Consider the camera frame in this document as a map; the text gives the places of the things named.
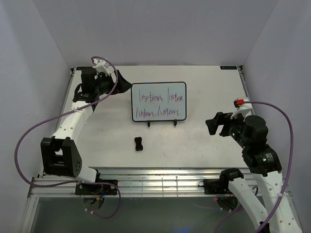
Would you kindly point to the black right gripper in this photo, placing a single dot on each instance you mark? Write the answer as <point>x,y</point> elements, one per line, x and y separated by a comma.
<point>221,118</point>

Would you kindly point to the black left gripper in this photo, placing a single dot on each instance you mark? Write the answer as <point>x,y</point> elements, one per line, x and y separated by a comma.
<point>122,86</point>

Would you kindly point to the white black-framed whiteboard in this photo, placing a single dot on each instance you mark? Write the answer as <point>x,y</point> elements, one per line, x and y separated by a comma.
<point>163,101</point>

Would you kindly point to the black whiteboard eraser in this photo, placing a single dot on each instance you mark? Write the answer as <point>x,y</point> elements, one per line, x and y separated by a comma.
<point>138,142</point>

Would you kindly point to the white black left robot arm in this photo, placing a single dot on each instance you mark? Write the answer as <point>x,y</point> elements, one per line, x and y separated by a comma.
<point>60,155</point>

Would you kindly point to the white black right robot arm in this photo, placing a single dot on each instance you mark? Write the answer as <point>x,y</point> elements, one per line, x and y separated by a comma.
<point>274,214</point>

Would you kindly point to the blue left corner label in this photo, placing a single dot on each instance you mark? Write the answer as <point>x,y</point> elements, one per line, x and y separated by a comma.
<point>83,68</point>

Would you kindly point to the blue corner label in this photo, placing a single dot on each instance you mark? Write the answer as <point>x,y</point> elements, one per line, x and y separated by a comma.
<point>228,67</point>
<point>83,68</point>

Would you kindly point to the blue right corner label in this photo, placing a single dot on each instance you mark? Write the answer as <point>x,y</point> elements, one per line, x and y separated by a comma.
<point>228,67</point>

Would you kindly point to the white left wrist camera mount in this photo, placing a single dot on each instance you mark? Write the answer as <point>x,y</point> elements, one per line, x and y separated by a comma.
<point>102,66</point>

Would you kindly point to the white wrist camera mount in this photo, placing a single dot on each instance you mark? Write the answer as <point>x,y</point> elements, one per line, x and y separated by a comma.
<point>102,66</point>
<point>243,107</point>

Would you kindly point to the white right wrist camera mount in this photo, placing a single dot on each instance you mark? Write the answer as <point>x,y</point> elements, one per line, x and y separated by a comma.
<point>243,107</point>

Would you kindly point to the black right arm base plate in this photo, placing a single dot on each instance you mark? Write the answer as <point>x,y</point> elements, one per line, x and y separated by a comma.
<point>213,186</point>

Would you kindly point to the aluminium table frame rail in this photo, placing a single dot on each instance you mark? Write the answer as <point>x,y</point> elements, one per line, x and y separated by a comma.
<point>136,183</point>

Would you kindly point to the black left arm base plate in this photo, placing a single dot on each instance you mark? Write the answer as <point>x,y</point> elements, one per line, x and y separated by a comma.
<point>94,189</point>

